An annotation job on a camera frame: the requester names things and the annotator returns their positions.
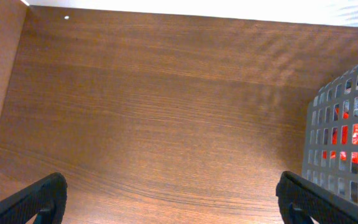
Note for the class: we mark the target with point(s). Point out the grey plastic basket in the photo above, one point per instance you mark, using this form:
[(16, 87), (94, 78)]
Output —
[(343, 184)]

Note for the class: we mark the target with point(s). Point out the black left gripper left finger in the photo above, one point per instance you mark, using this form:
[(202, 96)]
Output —
[(45, 200)]

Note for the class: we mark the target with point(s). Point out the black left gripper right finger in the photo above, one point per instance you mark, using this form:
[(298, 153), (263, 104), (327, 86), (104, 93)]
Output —
[(301, 201)]

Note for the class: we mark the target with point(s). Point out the orange pasta packet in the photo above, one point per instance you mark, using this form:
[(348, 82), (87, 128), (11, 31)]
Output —
[(333, 138)]

